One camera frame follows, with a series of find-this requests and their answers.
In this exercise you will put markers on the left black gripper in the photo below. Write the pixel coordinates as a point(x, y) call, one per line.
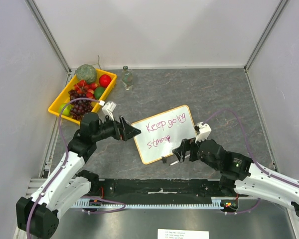
point(128, 131)

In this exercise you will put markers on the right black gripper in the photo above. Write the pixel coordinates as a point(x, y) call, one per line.
point(189, 150)

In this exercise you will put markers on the pink capped whiteboard marker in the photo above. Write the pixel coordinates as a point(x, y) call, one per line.
point(176, 162)

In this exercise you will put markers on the wood framed whiteboard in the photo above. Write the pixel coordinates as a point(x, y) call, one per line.
point(162, 133)

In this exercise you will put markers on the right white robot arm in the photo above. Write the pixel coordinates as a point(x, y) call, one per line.
point(242, 175)

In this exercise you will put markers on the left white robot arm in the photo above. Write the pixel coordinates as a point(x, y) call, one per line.
point(40, 214)

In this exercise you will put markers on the dark green lime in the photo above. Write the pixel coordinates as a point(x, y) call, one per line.
point(98, 92)

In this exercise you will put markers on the clear glass bottle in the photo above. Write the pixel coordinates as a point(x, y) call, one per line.
point(127, 78)

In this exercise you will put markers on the purple grape bunch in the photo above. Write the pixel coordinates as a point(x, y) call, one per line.
point(80, 107)

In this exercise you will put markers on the red apple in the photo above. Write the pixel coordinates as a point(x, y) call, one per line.
point(105, 80)

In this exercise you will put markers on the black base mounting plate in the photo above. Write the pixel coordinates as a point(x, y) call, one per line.
point(115, 187)

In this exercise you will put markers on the red strawberry cluster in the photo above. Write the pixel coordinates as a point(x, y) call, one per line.
point(83, 89)

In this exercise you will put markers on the light green apple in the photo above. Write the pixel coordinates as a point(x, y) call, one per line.
point(65, 110)

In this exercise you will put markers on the green melon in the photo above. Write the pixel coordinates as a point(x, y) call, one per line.
point(87, 73)

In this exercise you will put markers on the white paper label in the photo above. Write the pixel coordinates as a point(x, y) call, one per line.
point(181, 234)

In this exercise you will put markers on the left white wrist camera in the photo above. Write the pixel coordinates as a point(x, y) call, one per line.
point(108, 108)

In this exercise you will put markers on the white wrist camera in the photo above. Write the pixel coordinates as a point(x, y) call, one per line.
point(108, 108)
point(203, 131)

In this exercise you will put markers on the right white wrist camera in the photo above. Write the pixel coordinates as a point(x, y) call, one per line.
point(203, 131)

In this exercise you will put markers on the grey slotted cable duct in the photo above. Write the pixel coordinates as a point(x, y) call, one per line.
point(213, 204)

